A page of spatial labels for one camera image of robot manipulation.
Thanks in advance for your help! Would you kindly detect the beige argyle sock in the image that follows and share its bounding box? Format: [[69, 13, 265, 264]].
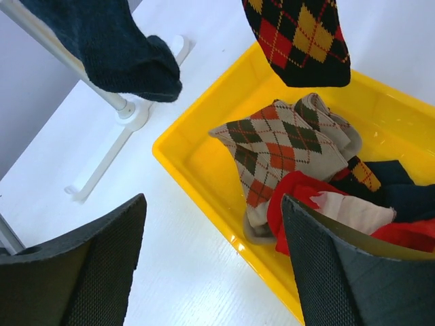
[[292, 93, 362, 161]]

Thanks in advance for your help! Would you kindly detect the dark argyle sock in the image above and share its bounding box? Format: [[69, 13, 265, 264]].
[[242, 0, 351, 88], [330, 156, 381, 192]]

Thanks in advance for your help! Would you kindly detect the red sock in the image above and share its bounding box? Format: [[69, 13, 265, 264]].
[[266, 171, 434, 256]]

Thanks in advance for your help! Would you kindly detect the silver clothes rail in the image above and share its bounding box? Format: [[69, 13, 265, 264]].
[[0, 0, 198, 201]]

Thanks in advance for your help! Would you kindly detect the brown argyle sock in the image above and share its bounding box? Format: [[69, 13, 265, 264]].
[[209, 100, 347, 245]]

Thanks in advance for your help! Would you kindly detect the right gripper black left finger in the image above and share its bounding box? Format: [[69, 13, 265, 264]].
[[1, 194, 147, 325]]

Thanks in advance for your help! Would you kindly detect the yellow plastic tray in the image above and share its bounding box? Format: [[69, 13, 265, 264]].
[[152, 44, 434, 321]]

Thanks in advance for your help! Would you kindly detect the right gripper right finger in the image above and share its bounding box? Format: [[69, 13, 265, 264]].
[[281, 195, 434, 325]]

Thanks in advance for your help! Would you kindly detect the small navy sock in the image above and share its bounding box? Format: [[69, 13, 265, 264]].
[[22, 0, 182, 103]]

